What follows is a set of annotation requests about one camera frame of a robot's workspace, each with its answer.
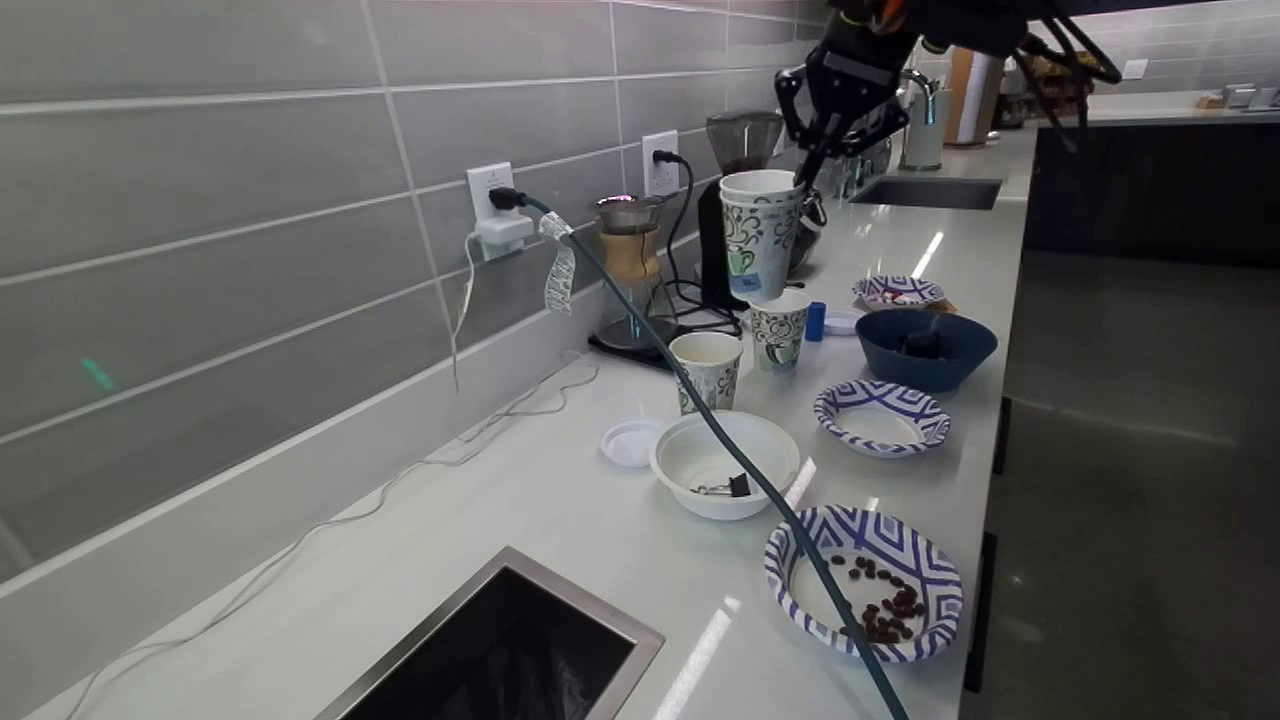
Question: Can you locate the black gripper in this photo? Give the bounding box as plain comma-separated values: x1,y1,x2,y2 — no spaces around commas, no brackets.
773,7,928,202

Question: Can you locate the patterned paper cup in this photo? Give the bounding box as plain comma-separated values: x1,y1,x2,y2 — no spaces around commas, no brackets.
717,166,804,205
722,193,810,304
666,329,749,419
745,287,818,382

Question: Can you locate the steel canister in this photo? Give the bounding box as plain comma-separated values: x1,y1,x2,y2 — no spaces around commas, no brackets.
896,71,947,178

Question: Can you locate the recessed dark sink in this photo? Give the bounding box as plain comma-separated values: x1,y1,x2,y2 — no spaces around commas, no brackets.
311,539,667,720
850,172,1010,218

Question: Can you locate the black coffee grinder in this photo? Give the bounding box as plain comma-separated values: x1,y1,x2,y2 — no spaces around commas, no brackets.
695,109,794,316

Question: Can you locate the pale cylinder container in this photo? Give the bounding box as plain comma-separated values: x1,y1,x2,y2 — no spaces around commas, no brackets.
947,44,1010,154

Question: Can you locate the blue white scoop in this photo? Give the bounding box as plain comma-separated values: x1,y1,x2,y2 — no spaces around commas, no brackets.
802,296,863,344

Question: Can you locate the dark blue bowl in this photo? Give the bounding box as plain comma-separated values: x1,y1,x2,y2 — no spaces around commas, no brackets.
851,310,999,397

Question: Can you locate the glass pour-over carafe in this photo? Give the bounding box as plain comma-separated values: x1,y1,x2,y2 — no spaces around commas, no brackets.
587,193,683,359

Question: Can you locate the white ceramic bowl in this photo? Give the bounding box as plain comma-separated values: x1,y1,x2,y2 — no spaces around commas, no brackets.
650,409,810,526

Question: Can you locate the white plug adapter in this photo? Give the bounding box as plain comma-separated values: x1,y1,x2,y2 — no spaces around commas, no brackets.
473,213,541,265

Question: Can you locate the round white plastic lid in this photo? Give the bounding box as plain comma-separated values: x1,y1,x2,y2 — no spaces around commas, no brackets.
591,418,667,471

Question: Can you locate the blue patterned plate with beans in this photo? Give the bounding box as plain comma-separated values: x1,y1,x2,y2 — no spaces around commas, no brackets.
760,501,968,673

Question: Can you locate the orange wrist camera bracket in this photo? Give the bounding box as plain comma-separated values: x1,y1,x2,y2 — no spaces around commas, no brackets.
863,0,918,37

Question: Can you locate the black grinder power cord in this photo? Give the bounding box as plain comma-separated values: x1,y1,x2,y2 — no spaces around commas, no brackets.
650,147,745,337

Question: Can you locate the white wall outlet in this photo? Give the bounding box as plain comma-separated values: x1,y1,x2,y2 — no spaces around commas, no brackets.
639,126,683,202
465,155,519,233

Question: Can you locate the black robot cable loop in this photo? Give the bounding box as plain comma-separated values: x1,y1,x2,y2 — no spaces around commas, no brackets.
1004,6,1132,134

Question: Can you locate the thick dark power cable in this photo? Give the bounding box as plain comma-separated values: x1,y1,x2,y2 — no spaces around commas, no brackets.
484,186,913,720

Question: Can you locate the thin white cable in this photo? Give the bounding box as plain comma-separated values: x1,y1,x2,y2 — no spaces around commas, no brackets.
56,235,604,720

